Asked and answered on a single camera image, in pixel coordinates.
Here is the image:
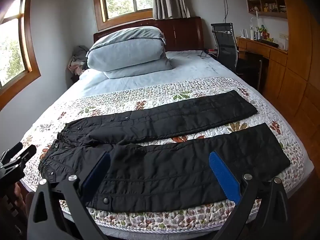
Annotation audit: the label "black padded pants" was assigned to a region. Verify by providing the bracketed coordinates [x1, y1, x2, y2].
[39, 90, 290, 212]

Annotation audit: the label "pile of clothes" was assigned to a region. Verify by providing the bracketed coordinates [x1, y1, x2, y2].
[67, 46, 88, 76]

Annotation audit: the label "floral quilted bedspread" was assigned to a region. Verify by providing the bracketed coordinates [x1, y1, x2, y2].
[22, 77, 306, 239]

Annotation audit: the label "wooden wardrobe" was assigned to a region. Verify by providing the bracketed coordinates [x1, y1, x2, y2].
[271, 0, 319, 171]

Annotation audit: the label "wooden desk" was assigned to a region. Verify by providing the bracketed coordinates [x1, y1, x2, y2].
[237, 38, 287, 101]

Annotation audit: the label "folded light blue duvet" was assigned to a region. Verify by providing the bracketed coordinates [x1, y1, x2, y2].
[86, 26, 172, 79]

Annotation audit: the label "black office chair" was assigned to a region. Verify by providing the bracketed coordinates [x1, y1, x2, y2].
[211, 23, 238, 73]

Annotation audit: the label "light blue bed sheet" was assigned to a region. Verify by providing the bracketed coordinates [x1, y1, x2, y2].
[63, 50, 253, 100]

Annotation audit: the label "dark wooden headboard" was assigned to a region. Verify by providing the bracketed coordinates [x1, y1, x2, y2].
[93, 16, 204, 51]

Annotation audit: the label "grey curtain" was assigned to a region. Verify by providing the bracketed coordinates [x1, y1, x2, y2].
[152, 0, 190, 20]

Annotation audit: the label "wooden wall shelf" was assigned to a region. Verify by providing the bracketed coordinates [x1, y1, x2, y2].
[247, 0, 287, 18]

